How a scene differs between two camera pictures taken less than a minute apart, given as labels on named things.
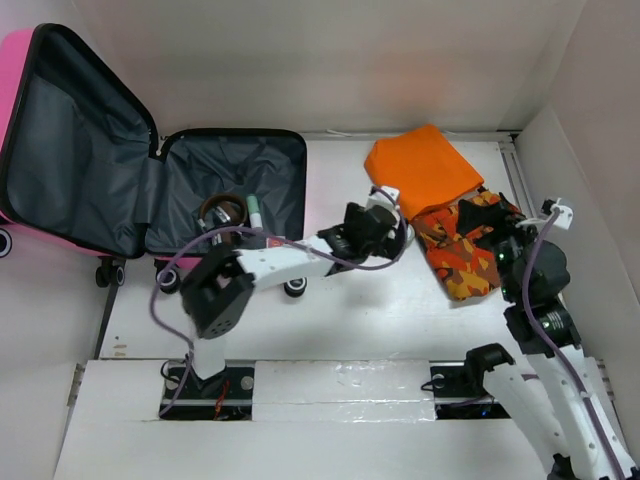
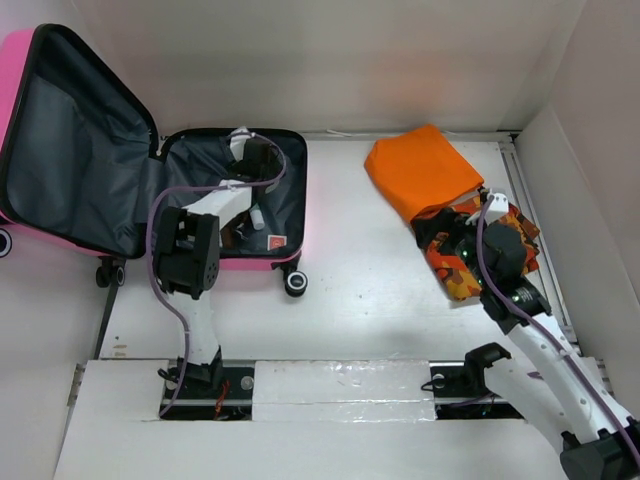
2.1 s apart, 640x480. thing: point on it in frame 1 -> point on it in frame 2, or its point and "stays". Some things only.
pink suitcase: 83,169 stays
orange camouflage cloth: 465,265 stays
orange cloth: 427,167 stays
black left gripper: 388,246 -> 274,169
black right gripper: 470,214 -> 426,228
